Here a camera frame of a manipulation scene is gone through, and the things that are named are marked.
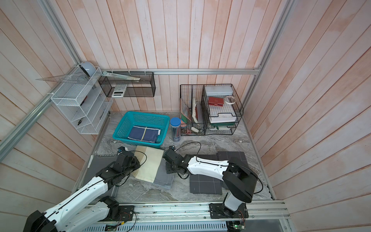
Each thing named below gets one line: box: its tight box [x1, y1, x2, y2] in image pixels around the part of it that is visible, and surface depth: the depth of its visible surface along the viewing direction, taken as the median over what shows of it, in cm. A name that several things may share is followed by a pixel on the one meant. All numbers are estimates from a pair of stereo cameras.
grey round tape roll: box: [79, 61, 97, 78], surface depth 85 cm
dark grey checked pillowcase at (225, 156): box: [216, 151, 249, 167], surface depth 97 cm
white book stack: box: [209, 113, 237, 124], surface depth 94 cm
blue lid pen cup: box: [170, 116, 182, 143], surface depth 95 cm
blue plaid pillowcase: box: [127, 125, 161, 144], surface depth 106 cm
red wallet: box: [208, 96, 225, 107], surface depth 97 cm
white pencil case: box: [204, 85, 234, 97], surface depth 106 cm
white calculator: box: [111, 84, 128, 98], surface depth 100 cm
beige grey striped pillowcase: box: [132, 145, 175, 189], surface depth 84 cm
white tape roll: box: [224, 95, 236, 105], surface depth 103 cm
